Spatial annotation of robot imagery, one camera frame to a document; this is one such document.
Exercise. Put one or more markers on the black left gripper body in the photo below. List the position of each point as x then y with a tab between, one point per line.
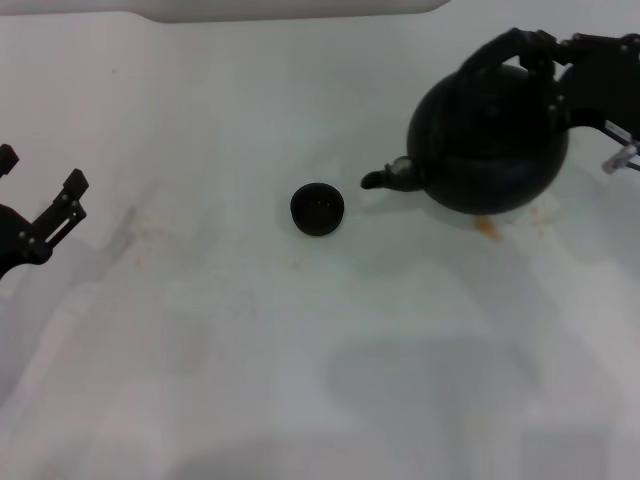
17	242

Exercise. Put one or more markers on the small black teacup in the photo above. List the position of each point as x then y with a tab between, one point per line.
317	212

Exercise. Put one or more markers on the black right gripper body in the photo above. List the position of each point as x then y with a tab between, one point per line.
605	85

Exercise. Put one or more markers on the white tablecloth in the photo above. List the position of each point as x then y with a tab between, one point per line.
300	350

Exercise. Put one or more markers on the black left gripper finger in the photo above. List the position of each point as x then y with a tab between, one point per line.
7	159
60	217

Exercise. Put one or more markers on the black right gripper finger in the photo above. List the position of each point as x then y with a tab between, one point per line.
559	105
600	49

